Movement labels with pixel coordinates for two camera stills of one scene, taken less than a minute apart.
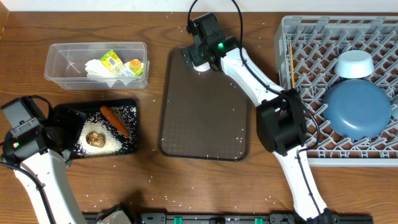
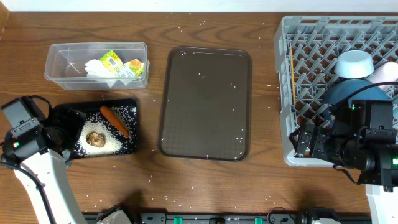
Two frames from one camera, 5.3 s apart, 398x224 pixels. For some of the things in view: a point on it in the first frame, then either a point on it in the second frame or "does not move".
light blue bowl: [354, 64] does not move
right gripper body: [200, 55] → [323, 145]
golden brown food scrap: [96, 139] does not move
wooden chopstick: [292, 68] does not move
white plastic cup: [202, 68] → [386, 72]
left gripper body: [68, 127] does not move
